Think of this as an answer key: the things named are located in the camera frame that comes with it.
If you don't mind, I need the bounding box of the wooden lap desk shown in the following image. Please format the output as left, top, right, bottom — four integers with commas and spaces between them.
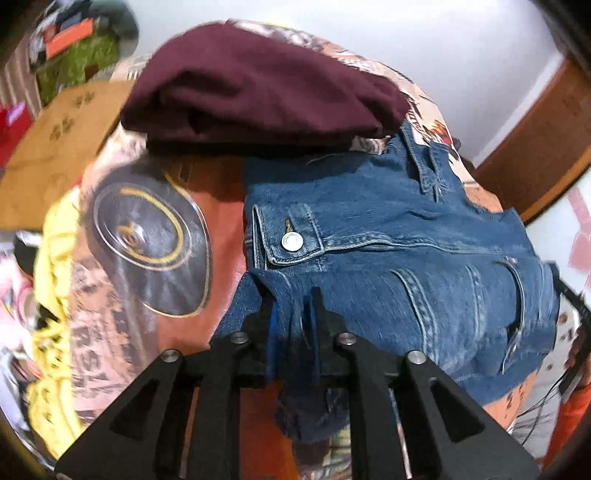
0, 81, 133, 230

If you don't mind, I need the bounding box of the brown wooden door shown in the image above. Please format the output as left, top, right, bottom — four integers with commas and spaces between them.
475, 59, 590, 223

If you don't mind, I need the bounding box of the blue denim jacket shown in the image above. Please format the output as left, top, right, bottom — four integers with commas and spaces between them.
217, 123, 559, 443

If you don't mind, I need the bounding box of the green patterned box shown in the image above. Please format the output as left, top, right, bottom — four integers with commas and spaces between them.
35, 31, 119, 106

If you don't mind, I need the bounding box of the orange box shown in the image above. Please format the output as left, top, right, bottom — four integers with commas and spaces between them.
45, 18, 94, 58

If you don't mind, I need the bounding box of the maroon folded garment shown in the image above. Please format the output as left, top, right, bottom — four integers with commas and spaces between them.
120, 23, 410, 152

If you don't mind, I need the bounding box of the printed retro bed blanket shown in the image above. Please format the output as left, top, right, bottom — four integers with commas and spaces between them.
59, 19, 539, 480

